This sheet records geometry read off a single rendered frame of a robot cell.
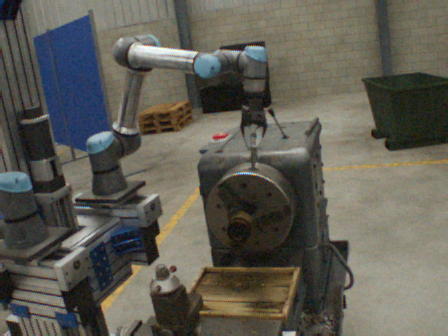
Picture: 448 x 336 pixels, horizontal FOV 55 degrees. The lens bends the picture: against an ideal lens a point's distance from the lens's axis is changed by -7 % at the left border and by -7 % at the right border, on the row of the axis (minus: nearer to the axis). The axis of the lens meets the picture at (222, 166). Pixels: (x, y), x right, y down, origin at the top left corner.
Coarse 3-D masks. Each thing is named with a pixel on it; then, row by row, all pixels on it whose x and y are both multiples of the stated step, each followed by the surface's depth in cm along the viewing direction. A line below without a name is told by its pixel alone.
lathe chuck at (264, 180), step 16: (224, 176) 167; (240, 176) 161; (256, 176) 159; (272, 176) 162; (240, 192) 163; (256, 192) 161; (272, 192) 159; (288, 192) 162; (208, 208) 168; (224, 208) 166; (224, 224) 168; (272, 224) 163; (288, 224) 161; (224, 240) 170; (256, 240) 167; (272, 240) 165
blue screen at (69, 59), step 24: (72, 24) 641; (48, 48) 759; (72, 48) 665; (96, 48) 592; (48, 72) 793; (72, 72) 691; (96, 72) 614; (48, 96) 831; (72, 96) 720; (96, 96) 636; (72, 120) 751; (96, 120) 660; (72, 144) 785; (120, 168) 638; (144, 168) 666
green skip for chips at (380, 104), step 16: (368, 80) 632; (384, 80) 661; (400, 80) 659; (416, 80) 657; (432, 80) 610; (368, 96) 660; (384, 96) 574; (400, 96) 544; (416, 96) 543; (432, 96) 543; (384, 112) 595; (400, 112) 554; (416, 112) 553; (432, 112) 553; (384, 128) 617; (400, 128) 564; (416, 128) 564; (432, 128) 564; (400, 144) 580; (416, 144) 579; (432, 144) 578
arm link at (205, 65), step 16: (128, 48) 160; (144, 48) 159; (160, 48) 157; (128, 64) 162; (144, 64) 160; (160, 64) 156; (176, 64) 153; (192, 64) 150; (208, 64) 145; (224, 64) 151
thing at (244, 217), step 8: (232, 216) 157; (240, 216) 153; (248, 216) 155; (232, 224) 151; (240, 224) 150; (248, 224) 152; (232, 232) 155; (240, 232) 158; (248, 232) 150; (240, 240) 152
